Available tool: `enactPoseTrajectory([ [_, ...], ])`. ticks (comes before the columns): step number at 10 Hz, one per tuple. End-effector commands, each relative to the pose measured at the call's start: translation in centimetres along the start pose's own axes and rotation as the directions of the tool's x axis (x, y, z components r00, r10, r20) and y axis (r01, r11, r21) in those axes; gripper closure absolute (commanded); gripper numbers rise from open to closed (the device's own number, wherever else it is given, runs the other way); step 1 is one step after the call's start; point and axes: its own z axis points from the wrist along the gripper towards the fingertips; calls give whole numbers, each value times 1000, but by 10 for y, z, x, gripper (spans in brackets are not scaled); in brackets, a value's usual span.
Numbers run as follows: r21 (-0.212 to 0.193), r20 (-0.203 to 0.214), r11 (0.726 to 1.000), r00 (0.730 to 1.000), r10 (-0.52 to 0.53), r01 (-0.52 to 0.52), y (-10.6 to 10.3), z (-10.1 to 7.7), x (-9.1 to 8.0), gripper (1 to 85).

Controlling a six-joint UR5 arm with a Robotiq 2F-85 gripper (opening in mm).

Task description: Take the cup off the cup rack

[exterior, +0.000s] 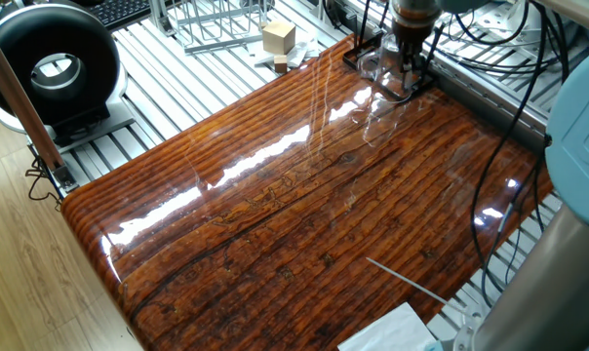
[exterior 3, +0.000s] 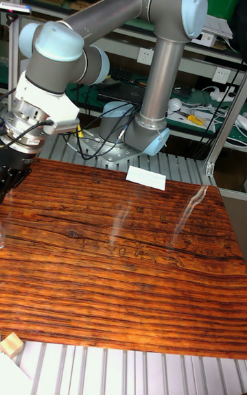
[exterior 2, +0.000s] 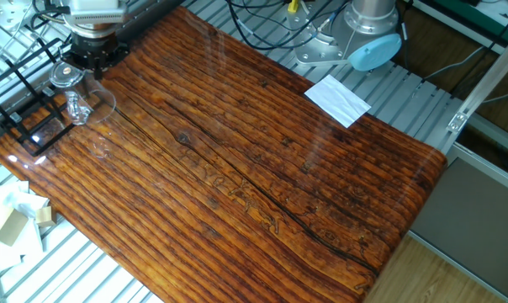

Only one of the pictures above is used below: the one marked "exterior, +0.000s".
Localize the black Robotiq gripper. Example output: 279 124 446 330
390 18 442 93

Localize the clear glass cup with handle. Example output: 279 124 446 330
356 32 425 106

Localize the black metal cup rack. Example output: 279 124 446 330
341 0 447 102

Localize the aluminium plate with holes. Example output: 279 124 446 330
445 0 576 62

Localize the crumpled paper and box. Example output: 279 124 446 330
247 27 321 69

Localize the glossy wood-grain table mat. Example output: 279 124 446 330
60 34 555 351

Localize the white paper sheet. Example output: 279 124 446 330
336 301 438 351

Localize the black keyboard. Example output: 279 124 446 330
86 0 153 31

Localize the grey aluminium side rail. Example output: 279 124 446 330
415 43 554 155

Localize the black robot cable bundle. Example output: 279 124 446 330
321 0 571 309

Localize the silver wire rack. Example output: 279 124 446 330
147 0 272 55

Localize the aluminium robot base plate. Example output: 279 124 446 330
450 311 489 351

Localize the dark tangled wire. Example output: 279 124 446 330
23 154 64 212

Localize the aluminium frame post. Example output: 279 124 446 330
0 19 80 194

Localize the black ring-shaped device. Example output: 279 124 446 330
0 0 137 148

